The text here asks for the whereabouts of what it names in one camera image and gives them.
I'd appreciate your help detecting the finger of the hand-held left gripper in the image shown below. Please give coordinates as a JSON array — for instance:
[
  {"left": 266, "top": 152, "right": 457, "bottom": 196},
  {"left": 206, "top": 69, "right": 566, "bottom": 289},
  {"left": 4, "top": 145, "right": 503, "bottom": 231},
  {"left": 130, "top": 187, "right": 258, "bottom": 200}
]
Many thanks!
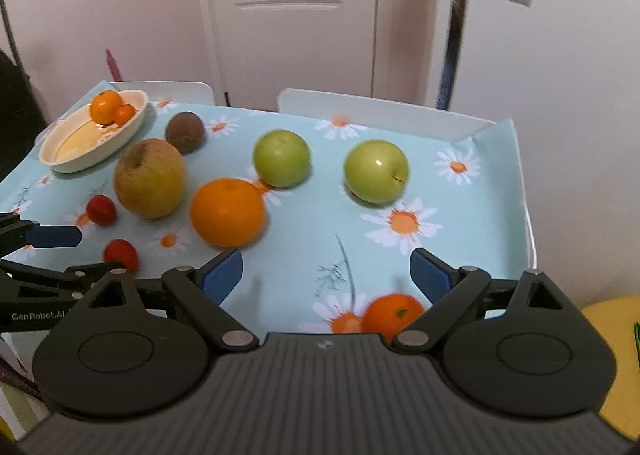
[
  {"left": 0, "top": 213, "right": 83, "bottom": 256},
  {"left": 0, "top": 259, "right": 126, "bottom": 305}
]

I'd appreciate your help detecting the brown kiwi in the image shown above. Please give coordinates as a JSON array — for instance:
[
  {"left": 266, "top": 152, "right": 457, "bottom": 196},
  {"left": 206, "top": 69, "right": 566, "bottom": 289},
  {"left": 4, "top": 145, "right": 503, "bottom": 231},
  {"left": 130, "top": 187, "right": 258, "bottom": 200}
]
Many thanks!
[{"left": 165, "top": 111, "right": 207, "bottom": 156}]

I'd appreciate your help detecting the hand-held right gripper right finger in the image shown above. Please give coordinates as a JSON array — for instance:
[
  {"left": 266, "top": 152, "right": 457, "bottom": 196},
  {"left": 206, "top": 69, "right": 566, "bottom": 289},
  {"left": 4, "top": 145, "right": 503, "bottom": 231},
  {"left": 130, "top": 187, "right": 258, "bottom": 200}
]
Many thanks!
[{"left": 391, "top": 247, "right": 588, "bottom": 352}]

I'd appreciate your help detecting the pink stick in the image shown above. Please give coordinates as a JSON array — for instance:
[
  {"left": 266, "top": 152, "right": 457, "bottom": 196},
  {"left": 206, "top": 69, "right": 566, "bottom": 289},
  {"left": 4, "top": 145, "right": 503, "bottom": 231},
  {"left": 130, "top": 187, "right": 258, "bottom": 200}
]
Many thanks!
[{"left": 104, "top": 49, "right": 123, "bottom": 83}]

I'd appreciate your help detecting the cream oval dish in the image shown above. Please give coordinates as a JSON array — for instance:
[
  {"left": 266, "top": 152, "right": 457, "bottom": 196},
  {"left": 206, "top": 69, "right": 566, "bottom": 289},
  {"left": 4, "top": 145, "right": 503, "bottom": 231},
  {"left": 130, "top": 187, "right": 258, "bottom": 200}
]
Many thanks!
[{"left": 39, "top": 89, "right": 151, "bottom": 174}]

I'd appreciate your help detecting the daisy print blue tablecloth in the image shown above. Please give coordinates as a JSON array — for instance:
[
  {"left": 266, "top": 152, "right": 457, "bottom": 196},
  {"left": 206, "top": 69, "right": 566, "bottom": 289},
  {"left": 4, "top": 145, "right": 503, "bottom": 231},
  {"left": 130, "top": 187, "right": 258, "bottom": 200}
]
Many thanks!
[{"left": 0, "top": 80, "right": 538, "bottom": 441}]

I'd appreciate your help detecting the white panel door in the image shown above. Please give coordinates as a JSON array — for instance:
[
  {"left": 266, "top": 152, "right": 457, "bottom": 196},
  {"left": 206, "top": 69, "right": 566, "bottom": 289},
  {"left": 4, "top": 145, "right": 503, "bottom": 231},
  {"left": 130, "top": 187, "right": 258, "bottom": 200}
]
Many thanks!
[{"left": 192, "top": 0, "right": 381, "bottom": 108}]

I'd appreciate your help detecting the brownish yellow apple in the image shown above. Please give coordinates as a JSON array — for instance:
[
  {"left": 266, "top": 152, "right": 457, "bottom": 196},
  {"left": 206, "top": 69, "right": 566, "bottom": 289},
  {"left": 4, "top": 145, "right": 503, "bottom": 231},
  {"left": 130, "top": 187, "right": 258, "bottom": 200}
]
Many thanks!
[{"left": 114, "top": 138, "right": 188, "bottom": 220}]

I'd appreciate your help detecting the green apple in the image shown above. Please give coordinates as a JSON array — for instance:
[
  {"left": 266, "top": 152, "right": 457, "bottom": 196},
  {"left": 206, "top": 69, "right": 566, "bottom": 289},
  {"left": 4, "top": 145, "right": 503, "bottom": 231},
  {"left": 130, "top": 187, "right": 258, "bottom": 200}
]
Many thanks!
[
  {"left": 252, "top": 129, "right": 312, "bottom": 188},
  {"left": 343, "top": 139, "right": 410, "bottom": 203}
]

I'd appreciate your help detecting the blue striped cloth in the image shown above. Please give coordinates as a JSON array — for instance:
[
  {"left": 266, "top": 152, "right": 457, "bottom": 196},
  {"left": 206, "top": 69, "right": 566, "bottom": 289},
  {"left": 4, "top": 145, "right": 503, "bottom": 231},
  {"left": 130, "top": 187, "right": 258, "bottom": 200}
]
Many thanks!
[{"left": 435, "top": 0, "right": 467, "bottom": 111}]

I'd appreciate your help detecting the yellow stool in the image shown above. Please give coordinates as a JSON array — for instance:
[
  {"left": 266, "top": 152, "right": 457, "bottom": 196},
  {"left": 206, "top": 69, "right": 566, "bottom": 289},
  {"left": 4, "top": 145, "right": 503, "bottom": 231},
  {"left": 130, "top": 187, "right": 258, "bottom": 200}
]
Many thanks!
[{"left": 580, "top": 300, "right": 640, "bottom": 441}]

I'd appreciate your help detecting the red cherry tomato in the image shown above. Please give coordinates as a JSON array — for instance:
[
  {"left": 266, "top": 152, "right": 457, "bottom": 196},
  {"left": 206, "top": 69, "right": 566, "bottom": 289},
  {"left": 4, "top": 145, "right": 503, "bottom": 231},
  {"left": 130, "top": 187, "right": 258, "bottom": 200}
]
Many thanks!
[
  {"left": 102, "top": 239, "right": 140, "bottom": 275},
  {"left": 85, "top": 194, "right": 118, "bottom": 226}
]

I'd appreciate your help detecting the large orange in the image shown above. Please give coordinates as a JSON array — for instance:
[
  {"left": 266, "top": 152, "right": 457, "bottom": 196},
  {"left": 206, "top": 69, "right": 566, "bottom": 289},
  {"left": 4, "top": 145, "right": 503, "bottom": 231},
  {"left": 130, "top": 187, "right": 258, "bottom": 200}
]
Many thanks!
[{"left": 190, "top": 178, "right": 267, "bottom": 250}]

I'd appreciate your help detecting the white chair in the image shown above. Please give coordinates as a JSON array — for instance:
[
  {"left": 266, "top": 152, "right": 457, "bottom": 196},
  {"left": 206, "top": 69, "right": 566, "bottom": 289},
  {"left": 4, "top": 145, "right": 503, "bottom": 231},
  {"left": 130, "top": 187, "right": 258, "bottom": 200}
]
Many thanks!
[
  {"left": 276, "top": 88, "right": 498, "bottom": 141},
  {"left": 107, "top": 81, "right": 216, "bottom": 107}
]

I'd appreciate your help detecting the white wardrobe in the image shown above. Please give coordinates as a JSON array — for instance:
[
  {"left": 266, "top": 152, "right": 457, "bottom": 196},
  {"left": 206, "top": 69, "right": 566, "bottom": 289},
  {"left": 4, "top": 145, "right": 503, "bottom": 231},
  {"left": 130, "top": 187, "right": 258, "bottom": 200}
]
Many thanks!
[{"left": 450, "top": 0, "right": 640, "bottom": 308}]

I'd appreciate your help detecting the black bag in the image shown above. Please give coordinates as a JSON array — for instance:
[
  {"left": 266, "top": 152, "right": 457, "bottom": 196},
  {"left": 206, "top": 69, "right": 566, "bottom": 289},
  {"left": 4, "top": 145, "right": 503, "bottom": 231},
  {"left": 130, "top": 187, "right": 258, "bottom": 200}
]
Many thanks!
[{"left": 0, "top": 50, "right": 48, "bottom": 181}]

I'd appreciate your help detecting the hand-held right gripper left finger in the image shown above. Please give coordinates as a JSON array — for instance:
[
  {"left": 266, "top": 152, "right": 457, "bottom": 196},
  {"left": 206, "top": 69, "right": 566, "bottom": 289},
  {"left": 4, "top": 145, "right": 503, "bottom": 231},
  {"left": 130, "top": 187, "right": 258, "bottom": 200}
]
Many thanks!
[{"left": 65, "top": 247, "right": 261, "bottom": 352}]

